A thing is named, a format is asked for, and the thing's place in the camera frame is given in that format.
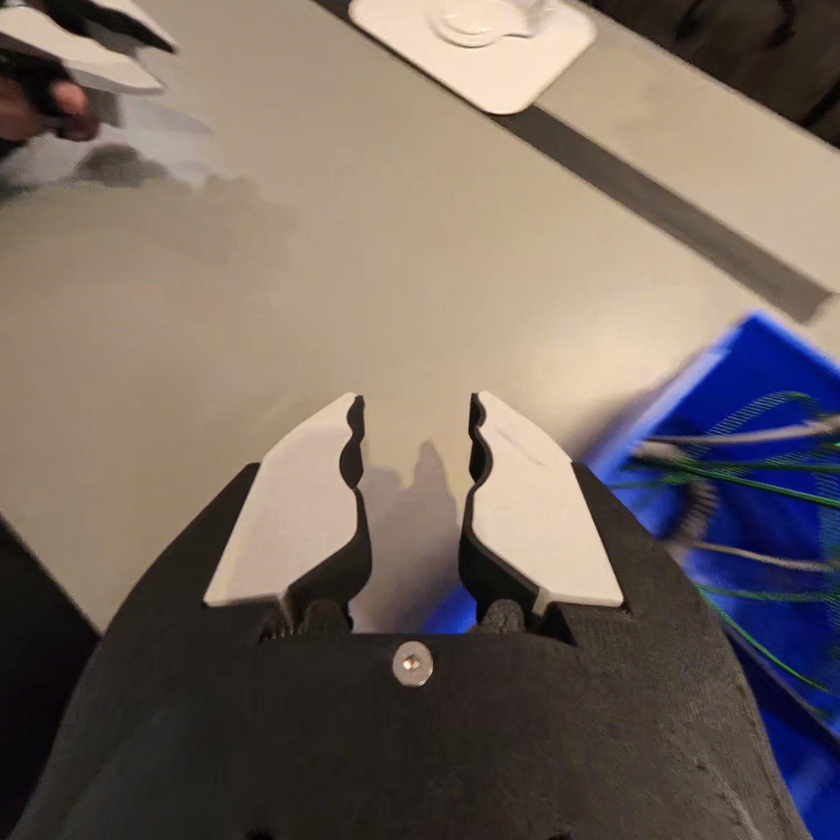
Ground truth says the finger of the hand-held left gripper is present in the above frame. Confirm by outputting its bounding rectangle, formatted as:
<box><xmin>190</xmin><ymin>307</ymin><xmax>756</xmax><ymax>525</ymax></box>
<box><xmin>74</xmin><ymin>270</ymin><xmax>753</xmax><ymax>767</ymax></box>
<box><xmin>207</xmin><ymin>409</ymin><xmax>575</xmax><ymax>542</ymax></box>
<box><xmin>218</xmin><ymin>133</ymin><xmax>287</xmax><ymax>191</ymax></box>
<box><xmin>46</xmin><ymin>0</ymin><xmax>179</xmax><ymax>55</ymax></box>
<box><xmin>0</xmin><ymin>7</ymin><xmax>169</xmax><ymax>97</ymax></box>

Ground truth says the green braided cable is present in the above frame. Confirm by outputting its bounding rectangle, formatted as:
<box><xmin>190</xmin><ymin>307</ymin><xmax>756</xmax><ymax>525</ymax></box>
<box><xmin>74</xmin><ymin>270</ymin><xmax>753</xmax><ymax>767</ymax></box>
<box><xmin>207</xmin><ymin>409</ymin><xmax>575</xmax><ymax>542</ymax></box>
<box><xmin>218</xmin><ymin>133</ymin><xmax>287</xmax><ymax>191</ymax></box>
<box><xmin>617</xmin><ymin>390</ymin><xmax>840</xmax><ymax>719</ymax></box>

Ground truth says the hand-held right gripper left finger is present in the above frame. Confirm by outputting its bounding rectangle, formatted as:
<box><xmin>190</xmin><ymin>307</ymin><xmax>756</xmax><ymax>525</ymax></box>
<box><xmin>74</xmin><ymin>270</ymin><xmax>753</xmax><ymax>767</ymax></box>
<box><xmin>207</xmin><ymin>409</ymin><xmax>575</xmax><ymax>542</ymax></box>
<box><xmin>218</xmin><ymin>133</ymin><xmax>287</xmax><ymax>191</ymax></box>
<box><xmin>202</xmin><ymin>392</ymin><xmax>374</xmax><ymax>611</ymax></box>

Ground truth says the person's left hand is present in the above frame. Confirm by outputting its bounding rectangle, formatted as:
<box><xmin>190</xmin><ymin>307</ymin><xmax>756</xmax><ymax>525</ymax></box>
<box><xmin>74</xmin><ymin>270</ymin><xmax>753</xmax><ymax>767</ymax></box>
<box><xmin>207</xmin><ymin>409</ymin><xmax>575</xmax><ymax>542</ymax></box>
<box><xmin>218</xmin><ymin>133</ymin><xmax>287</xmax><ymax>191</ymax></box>
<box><xmin>0</xmin><ymin>62</ymin><xmax>101</xmax><ymax>143</ymax></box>

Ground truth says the grey cable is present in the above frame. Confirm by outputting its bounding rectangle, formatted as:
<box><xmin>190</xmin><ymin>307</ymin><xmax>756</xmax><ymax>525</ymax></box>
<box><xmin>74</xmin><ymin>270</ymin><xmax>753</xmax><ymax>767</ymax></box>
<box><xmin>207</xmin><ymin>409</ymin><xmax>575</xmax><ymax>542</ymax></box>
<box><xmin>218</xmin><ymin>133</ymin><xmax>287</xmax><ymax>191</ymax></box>
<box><xmin>630</xmin><ymin>415</ymin><xmax>840</xmax><ymax>573</ymax></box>

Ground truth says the blue storage bin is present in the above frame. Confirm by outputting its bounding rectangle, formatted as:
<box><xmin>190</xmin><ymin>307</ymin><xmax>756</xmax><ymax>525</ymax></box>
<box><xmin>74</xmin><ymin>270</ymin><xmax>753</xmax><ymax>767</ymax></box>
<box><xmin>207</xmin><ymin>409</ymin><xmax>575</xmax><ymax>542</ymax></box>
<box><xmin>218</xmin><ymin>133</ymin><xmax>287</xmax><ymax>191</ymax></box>
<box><xmin>427</xmin><ymin>314</ymin><xmax>840</xmax><ymax>840</ymax></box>

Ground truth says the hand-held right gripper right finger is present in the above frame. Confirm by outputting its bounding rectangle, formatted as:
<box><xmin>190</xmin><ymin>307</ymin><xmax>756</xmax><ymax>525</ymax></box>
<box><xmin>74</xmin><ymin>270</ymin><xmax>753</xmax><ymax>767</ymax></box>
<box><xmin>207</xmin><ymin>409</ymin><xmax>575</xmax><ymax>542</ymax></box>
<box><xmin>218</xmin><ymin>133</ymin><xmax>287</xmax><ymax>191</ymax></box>
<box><xmin>459</xmin><ymin>391</ymin><xmax>624</xmax><ymax>618</ymax></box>

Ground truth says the grey desk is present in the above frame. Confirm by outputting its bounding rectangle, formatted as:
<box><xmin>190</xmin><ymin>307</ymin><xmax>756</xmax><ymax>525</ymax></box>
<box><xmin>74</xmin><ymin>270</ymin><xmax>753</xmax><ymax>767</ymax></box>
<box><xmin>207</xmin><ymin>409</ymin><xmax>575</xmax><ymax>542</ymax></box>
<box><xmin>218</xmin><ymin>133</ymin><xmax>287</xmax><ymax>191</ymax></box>
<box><xmin>0</xmin><ymin>0</ymin><xmax>840</xmax><ymax>840</ymax></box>

